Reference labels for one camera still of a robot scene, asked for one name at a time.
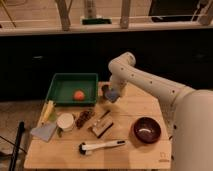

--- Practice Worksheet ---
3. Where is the black pole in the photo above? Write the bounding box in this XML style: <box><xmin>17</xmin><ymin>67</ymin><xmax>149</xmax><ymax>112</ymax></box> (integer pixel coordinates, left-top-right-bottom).
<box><xmin>9</xmin><ymin>121</ymin><xmax>25</xmax><ymax>171</ymax></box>

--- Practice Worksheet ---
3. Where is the blue-grey sponge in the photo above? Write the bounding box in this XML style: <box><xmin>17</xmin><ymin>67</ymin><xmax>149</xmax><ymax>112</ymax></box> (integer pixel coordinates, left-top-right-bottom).
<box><xmin>104</xmin><ymin>90</ymin><xmax>119</xmax><ymax>103</ymax></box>

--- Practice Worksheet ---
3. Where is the small metal cup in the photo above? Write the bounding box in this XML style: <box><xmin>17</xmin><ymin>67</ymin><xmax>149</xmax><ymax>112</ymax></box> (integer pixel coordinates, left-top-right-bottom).
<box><xmin>101</xmin><ymin>84</ymin><xmax>109</xmax><ymax>99</ymax></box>

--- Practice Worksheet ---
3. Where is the green base white stand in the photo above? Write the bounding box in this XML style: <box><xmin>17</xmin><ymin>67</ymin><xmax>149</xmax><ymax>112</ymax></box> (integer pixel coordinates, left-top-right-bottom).
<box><xmin>82</xmin><ymin>0</ymin><xmax>111</xmax><ymax>25</ymax></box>

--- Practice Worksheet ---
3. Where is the dark red bowl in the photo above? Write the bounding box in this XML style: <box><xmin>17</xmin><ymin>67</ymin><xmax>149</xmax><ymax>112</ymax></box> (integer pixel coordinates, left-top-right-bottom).
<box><xmin>133</xmin><ymin>117</ymin><xmax>161</xmax><ymax>144</ymax></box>

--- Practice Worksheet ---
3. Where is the green plastic tray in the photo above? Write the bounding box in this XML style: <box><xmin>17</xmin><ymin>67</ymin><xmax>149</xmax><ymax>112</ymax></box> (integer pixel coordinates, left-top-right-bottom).
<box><xmin>46</xmin><ymin>73</ymin><xmax>98</xmax><ymax>106</ymax></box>

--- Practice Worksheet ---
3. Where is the wooden post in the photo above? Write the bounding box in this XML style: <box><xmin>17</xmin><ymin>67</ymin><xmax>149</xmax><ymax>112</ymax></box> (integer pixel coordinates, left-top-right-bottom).
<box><xmin>55</xmin><ymin>0</ymin><xmax>70</xmax><ymax>31</ymax></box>
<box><xmin>120</xmin><ymin>0</ymin><xmax>131</xmax><ymax>29</ymax></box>

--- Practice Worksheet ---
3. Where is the white dish brush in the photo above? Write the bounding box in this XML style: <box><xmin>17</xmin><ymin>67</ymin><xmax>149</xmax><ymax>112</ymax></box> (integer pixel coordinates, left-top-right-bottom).
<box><xmin>79</xmin><ymin>140</ymin><xmax>126</xmax><ymax>155</ymax></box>

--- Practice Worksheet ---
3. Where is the wooden post right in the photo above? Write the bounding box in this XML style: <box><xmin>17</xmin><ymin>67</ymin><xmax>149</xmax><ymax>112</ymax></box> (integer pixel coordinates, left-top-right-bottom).
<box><xmin>120</xmin><ymin>0</ymin><xmax>131</xmax><ymax>29</ymax></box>

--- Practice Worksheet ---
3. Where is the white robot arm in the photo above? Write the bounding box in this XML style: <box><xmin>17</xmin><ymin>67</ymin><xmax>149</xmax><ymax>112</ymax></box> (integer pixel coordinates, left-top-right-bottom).
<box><xmin>108</xmin><ymin>52</ymin><xmax>213</xmax><ymax>171</ymax></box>

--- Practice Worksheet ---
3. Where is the orange ball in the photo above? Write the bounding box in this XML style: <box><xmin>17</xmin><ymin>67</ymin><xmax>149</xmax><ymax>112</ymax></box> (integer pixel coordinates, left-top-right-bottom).
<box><xmin>73</xmin><ymin>90</ymin><xmax>85</xmax><ymax>101</ymax></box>

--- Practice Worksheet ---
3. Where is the white round container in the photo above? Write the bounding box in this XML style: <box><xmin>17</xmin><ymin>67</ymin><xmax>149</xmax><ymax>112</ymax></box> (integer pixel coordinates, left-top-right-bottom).
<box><xmin>57</xmin><ymin>113</ymin><xmax>75</xmax><ymax>132</ymax></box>

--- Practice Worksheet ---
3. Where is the wooden block brush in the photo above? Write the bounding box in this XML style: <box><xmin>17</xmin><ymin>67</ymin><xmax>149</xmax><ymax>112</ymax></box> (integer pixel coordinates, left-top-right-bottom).
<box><xmin>89</xmin><ymin>120</ymin><xmax>113</xmax><ymax>138</ymax></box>

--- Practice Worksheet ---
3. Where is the brown pine cone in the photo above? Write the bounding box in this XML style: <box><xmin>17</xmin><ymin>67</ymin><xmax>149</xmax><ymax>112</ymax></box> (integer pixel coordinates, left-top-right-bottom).
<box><xmin>76</xmin><ymin>110</ymin><xmax>94</xmax><ymax>129</ymax></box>

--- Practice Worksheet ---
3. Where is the grey folded cloth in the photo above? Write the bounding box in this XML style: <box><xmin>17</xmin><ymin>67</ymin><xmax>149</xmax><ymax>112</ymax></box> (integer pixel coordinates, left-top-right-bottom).
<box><xmin>30</xmin><ymin>122</ymin><xmax>57</xmax><ymax>142</ymax></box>

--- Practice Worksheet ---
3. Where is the wooden post left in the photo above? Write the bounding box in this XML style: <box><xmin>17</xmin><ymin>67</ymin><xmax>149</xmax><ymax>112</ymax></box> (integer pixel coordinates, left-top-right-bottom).
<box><xmin>55</xmin><ymin>0</ymin><xmax>70</xmax><ymax>31</ymax></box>

